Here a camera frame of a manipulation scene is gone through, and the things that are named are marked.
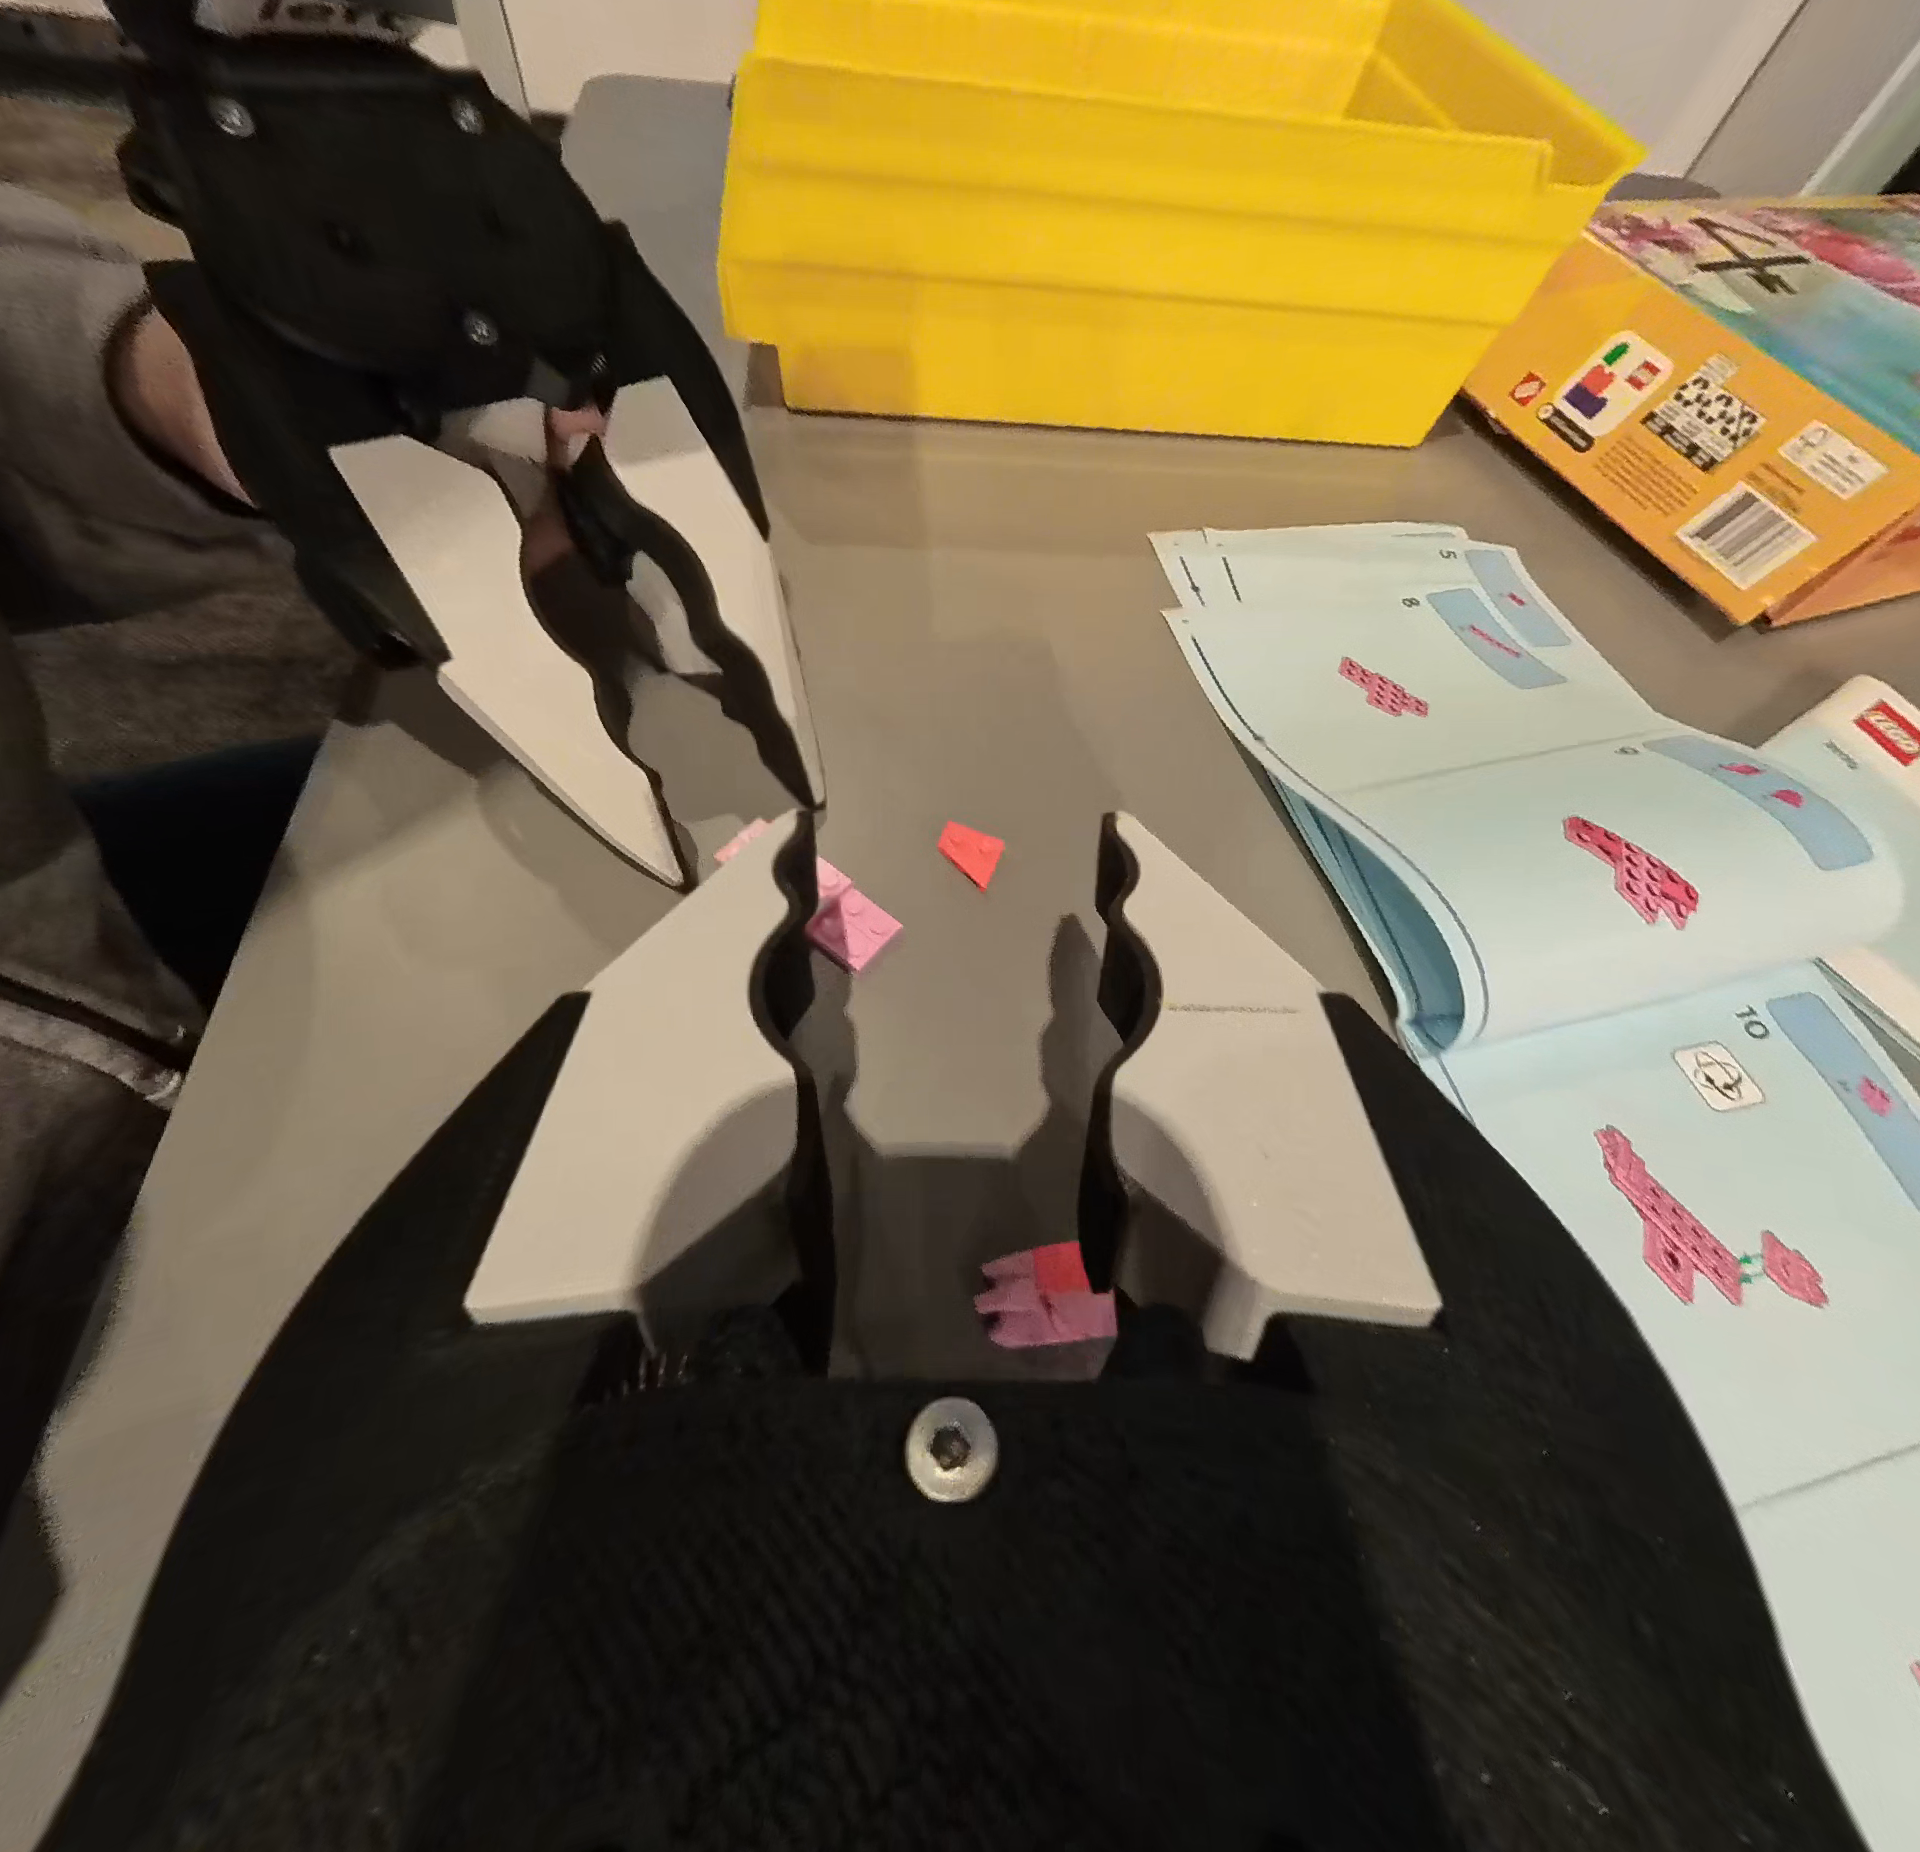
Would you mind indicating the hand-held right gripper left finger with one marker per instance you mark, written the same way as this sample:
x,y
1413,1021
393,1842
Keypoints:
x,y
644,1147

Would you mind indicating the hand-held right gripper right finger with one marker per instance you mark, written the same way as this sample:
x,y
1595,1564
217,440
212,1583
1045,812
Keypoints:
x,y
1274,1147

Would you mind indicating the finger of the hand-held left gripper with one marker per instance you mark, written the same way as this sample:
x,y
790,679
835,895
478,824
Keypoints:
x,y
482,608
719,532

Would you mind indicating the pink red brick model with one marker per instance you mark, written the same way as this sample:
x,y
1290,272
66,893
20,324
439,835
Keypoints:
x,y
1049,1298

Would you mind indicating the long pink brick plate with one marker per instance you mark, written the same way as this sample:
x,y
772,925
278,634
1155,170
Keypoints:
x,y
855,930

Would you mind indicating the light blue instruction booklet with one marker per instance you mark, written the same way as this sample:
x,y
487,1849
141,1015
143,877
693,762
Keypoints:
x,y
1499,863

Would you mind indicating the red wedge brick plate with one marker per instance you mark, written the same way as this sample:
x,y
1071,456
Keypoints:
x,y
973,850

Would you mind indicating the yellow plastic bin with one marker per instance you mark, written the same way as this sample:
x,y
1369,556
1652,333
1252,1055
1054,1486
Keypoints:
x,y
1125,233

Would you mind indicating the person's left forearm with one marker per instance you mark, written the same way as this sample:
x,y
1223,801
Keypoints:
x,y
60,276

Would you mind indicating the grey desk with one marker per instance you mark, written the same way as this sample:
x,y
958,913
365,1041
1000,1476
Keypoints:
x,y
974,608

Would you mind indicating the person's left hand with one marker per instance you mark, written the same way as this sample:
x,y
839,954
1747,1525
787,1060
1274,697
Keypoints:
x,y
574,434

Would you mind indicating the person's grey clothing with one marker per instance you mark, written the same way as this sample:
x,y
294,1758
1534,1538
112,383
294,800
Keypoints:
x,y
91,1131

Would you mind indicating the closed instruction booklet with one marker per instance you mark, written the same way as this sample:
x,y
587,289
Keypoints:
x,y
1875,773

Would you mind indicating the yellow toy box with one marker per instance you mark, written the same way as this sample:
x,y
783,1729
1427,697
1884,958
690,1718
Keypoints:
x,y
1695,427

